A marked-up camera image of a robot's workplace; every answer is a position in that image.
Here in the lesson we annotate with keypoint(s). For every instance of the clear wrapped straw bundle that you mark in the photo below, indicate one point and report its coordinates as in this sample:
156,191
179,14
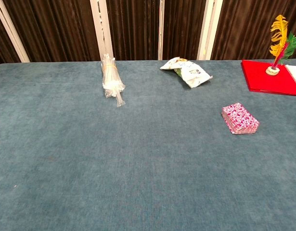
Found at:
111,79

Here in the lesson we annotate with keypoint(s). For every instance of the blue felt table cloth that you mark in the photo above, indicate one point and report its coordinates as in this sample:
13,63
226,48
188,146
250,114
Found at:
114,156

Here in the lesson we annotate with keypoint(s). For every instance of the white snack bag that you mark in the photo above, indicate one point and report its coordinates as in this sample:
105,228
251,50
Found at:
191,73

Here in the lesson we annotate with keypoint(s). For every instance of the dark brown curtain panel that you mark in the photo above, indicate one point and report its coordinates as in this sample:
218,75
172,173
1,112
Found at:
246,29
133,29
54,29
181,29
1,43

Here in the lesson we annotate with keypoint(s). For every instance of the red cover spiral notebook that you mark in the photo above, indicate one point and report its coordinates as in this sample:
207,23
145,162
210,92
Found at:
261,77

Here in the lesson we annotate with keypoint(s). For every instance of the white round pen holder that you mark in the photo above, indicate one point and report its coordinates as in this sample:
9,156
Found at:
273,71

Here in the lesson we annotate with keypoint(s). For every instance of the red feather pen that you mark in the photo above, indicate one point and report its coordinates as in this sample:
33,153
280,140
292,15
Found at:
279,56

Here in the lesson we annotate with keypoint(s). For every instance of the yellow feather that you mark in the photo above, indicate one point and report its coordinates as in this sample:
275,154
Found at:
280,31

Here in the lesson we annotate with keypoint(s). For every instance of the green feather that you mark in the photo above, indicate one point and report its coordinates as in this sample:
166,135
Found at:
293,42

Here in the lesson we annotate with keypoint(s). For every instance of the white partition post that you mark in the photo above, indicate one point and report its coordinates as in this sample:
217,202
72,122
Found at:
11,31
161,29
209,29
100,24

